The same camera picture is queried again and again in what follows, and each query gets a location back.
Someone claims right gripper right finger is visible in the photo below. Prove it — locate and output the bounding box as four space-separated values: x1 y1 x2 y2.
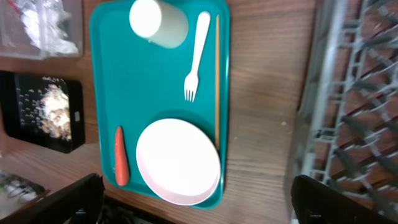
290 175 396 224

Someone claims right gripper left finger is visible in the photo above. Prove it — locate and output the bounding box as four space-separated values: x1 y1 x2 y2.
1 173 105 224

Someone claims white napkin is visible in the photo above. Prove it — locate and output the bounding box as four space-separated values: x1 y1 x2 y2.
16 0 78 56

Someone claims grey dishwasher rack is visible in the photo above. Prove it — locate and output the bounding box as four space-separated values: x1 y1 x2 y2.
284 0 397 220

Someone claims black waste tray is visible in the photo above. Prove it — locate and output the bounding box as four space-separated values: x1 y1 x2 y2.
1 71 85 153

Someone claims orange carrot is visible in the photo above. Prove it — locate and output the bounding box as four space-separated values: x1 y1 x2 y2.
114 126 130 186

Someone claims rice and peanut pile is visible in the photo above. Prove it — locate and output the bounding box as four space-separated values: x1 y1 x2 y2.
38 84 72 141

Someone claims pink plate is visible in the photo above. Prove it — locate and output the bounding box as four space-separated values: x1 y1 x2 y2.
136 118 221 206

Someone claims teal serving tray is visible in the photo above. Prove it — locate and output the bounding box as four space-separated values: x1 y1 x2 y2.
90 0 230 197

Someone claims white plastic fork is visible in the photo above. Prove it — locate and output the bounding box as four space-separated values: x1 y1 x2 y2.
184 11 211 102

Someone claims clear plastic bin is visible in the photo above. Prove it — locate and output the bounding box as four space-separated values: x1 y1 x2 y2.
1 0 84 60

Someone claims white paper cup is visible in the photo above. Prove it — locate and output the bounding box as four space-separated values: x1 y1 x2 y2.
129 0 189 49

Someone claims wooden chopstick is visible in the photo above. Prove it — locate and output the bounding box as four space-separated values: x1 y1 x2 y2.
215 15 220 150

